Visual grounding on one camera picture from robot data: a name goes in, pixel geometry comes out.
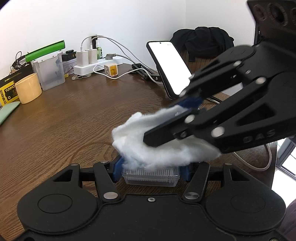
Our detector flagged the green spray bottle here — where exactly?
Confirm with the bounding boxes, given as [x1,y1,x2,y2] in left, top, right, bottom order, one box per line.
[96,39,103,59]

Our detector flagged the white charger left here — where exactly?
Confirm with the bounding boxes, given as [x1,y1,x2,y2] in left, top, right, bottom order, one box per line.
[76,51,89,67]

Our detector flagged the black power adapter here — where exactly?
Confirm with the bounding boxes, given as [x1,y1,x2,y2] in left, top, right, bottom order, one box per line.
[62,50,76,62]

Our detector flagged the black clothing pile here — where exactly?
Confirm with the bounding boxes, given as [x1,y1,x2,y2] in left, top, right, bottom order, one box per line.
[170,27,234,62]

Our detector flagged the yellow black battery box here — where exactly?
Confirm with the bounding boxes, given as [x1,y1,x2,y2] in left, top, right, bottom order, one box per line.
[0,63,34,106]

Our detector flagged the white charger right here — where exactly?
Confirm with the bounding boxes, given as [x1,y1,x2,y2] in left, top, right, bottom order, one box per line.
[87,49,97,64]

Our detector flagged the smartphone lit screen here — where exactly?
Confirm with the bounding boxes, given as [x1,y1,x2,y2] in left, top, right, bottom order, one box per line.
[146,41,192,99]

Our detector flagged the white charging cable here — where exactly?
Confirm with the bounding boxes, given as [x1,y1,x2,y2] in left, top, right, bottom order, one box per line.
[79,34,273,172]

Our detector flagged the clear floss pick box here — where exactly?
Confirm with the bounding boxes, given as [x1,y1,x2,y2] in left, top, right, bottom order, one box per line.
[122,167,180,187]

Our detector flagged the black tangled cables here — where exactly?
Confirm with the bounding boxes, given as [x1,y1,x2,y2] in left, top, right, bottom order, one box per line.
[10,51,28,71]

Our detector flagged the white charger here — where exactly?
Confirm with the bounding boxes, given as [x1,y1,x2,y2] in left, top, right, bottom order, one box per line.
[76,51,89,67]
[87,49,97,64]

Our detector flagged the white power strip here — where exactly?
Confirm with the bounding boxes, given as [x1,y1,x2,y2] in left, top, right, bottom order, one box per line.
[73,56,124,76]

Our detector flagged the green folded cloth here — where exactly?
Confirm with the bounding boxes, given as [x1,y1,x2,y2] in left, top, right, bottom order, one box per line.
[0,101,21,125]

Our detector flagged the clear container green lid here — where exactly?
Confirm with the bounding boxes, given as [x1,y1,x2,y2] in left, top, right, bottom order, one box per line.
[25,40,65,91]

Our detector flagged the white cotton wad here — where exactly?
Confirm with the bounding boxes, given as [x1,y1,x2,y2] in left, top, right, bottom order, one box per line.
[111,105,221,171]

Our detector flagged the yellow white plug cube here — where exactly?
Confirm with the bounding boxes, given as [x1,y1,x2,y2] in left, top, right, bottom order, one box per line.
[104,63,118,77]

